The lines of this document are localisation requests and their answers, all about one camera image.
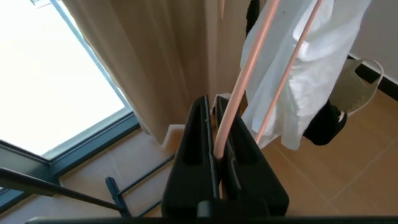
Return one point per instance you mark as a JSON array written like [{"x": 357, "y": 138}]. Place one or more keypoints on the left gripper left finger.
[{"x": 192, "y": 174}]

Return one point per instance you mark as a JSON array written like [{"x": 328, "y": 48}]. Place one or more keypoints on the beige curtain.
[{"x": 161, "y": 62}]

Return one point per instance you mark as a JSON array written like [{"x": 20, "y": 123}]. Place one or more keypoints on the white garment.
[{"x": 311, "y": 77}]

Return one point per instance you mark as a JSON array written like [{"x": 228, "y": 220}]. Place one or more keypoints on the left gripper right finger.
[{"x": 258, "y": 186}]

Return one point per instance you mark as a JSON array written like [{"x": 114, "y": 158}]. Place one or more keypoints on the white laundry basket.
[{"x": 348, "y": 90}]

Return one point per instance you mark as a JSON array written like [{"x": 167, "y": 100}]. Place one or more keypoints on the black garment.
[{"x": 323, "y": 127}]

